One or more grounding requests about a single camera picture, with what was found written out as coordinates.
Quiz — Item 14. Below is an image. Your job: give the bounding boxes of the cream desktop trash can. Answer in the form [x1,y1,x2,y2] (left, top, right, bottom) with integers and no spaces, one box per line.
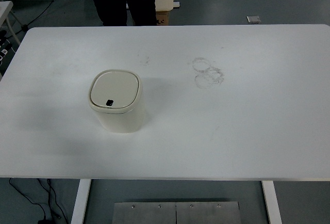
[88,69,145,133]

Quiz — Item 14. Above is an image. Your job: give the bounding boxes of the brown cardboard box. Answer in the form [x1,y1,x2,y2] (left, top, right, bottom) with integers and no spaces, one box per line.
[156,11,170,26]

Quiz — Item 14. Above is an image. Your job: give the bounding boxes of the bystander in black clothes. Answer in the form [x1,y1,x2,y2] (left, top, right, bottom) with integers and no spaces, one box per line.
[93,0,157,26]

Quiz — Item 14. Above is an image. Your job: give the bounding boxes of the small grey floor plate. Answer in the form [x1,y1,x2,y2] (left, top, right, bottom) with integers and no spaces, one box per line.
[246,15,261,24]

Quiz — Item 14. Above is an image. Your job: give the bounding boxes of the white side table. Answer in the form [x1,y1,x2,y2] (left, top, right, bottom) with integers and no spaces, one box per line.
[1,1,21,45]

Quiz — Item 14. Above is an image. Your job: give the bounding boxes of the left white table leg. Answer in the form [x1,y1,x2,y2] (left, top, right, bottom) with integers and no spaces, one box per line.
[71,179,92,224]

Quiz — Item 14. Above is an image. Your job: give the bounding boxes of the white table leg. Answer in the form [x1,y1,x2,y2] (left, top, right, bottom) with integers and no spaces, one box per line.
[71,179,92,224]
[261,181,282,224]

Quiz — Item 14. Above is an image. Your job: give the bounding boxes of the right white table leg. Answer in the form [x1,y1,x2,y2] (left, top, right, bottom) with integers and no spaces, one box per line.
[261,181,282,224]

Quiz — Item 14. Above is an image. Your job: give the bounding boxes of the steel base plate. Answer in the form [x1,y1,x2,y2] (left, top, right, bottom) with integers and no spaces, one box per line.
[112,201,241,223]

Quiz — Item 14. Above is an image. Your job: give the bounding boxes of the black floor cable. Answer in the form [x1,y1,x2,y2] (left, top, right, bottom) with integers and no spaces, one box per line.
[9,178,68,224]

